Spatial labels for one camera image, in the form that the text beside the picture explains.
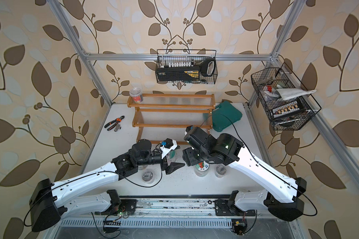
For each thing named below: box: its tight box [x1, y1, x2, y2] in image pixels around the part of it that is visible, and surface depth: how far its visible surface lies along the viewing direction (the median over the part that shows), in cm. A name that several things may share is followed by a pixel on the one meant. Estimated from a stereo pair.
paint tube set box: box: [270, 100, 306, 120], surface depth 69 cm
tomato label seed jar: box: [194, 160, 210, 177], surface depth 81 cm
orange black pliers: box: [104, 115, 125, 131], surface depth 111 cm
